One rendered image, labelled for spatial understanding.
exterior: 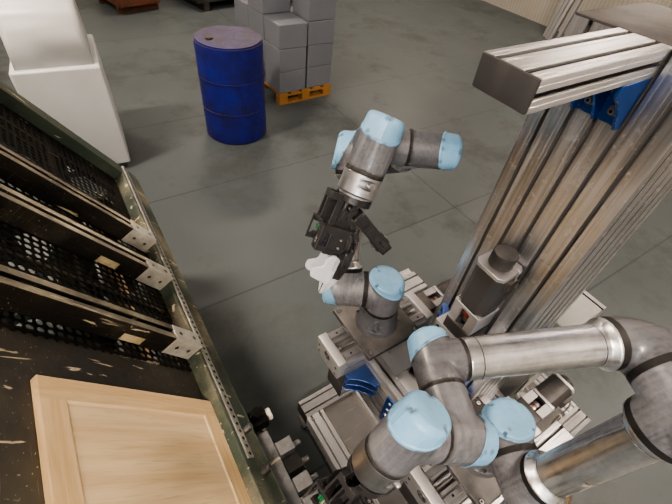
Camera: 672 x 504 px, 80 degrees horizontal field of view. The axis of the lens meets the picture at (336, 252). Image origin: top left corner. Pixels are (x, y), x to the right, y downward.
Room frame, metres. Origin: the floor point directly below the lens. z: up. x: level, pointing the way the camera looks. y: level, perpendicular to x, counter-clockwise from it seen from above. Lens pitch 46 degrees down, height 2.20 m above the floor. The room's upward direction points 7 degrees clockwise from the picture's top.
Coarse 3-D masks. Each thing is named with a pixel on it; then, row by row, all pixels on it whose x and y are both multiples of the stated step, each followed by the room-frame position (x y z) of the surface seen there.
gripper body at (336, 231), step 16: (336, 192) 0.58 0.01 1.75; (320, 208) 0.59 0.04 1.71; (336, 208) 0.57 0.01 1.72; (352, 208) 0.59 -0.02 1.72; (368, 208) 0.59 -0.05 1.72; (320, 224) 0.55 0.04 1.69; (336, 224) 0.56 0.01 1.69; (352, 224) 0.57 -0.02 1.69; (320, 240) 0.53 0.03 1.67; (336, 240) 0.54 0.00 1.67; (352, 240) 0.55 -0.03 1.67
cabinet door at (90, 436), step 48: (48, 384) 0.33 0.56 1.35; (96, 384) 0.39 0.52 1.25; (48, 432) 0.24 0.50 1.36; (96, 432) 0.28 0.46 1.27; (144, 432) 0.32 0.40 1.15; (192, 432) 0.38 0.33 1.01; (48, 480) 0.16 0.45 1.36; (96, 480) 0.18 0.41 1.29; (144, 480) 0.22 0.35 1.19; (192, 480) 0.26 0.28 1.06; (240, 480) 0.31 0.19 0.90
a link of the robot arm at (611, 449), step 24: (648, 360) 0.38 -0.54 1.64; (648, 384) 0.35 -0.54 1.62; (624, 408) 0.34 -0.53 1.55; (648, 408) 0.32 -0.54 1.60; (600, 432) 0.32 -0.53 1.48; (624, 432) 0.31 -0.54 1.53; (648, 432) 0.29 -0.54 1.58; (504, 456) 0.35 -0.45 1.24; (528, 456) 0.34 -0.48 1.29; (552, 456) 0.32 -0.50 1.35; (576, 456) 0.30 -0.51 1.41; (600, 456) 0.29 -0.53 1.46; (624, 456) 0.28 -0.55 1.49; (648, 456) 0.27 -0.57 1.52; (504, 480) 0.30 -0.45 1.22; (528, 480) 0.29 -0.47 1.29; (552, 480) 0.28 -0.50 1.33; (576, 480) 0.27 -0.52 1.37; (600, 480) 0.27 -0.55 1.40
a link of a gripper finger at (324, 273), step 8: (336, 256) 0.54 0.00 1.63; (328, 264) 0.52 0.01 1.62; (336, 264) 0.53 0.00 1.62; (312, 272) 0.51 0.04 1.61; (320, 272) 0.51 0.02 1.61; (328, 272) 0.52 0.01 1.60; (320, 280) 0.51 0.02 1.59; (328, 280) 0.51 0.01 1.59; (336, 280) 0.51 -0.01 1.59; (328, 288) 0.51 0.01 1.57
